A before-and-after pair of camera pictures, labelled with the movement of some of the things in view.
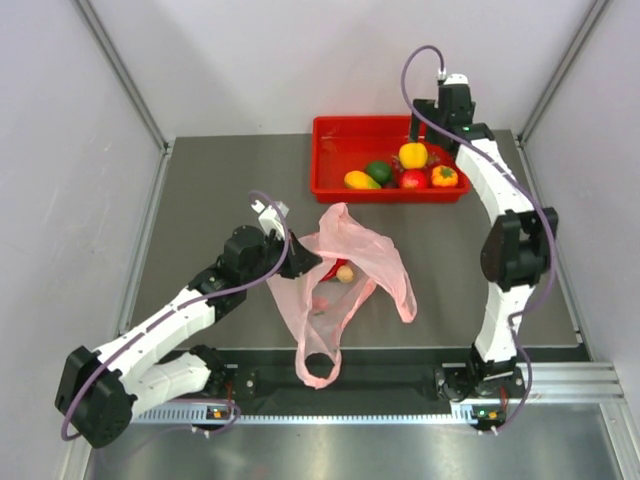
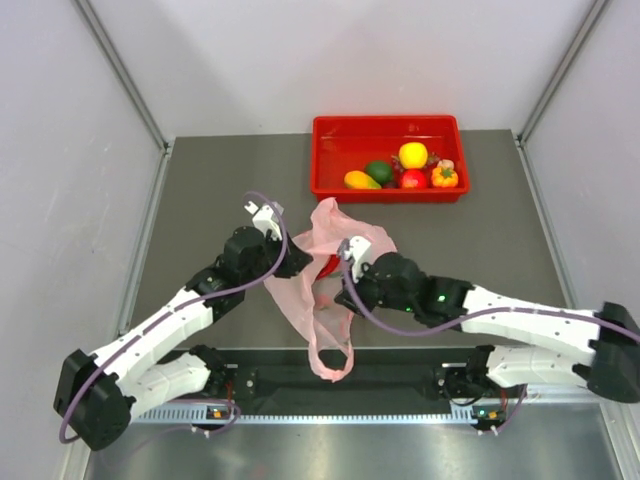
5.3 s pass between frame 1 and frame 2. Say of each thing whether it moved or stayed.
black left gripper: stayed
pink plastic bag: moved
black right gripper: moved
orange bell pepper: stayed
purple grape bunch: stayed
